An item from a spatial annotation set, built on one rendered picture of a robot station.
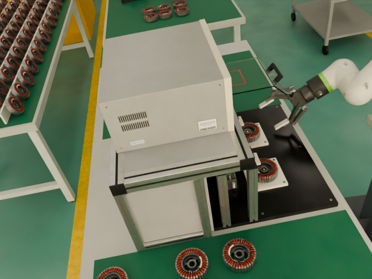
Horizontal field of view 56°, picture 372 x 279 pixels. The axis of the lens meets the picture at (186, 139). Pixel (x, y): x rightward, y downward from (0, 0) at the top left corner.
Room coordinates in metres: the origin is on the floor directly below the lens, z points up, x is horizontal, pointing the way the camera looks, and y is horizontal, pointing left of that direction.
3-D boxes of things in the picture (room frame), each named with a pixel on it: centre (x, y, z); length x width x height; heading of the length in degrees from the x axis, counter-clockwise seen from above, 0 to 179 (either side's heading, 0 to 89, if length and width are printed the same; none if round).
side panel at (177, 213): (0.72, 0.11, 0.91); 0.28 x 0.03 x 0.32; 91
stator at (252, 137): (1.17, -0.28, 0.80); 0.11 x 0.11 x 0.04
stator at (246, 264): (0.61, -0.11, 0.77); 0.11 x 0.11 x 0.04
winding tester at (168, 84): (1.06, 0.04, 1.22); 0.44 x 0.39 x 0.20; 1
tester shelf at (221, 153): (1.05, 0.04, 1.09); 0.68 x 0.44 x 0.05; 1
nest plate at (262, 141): (1.17, -0.28, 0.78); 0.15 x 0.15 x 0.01; 1
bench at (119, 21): (3.42, -0.05, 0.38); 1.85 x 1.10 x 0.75; 1
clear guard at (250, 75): (1.24, -0.27, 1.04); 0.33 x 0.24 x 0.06; 91
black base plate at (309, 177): (1.05, -0.27, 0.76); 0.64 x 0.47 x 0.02; 1
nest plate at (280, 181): (0.93, -0.29, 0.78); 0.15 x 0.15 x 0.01; 1
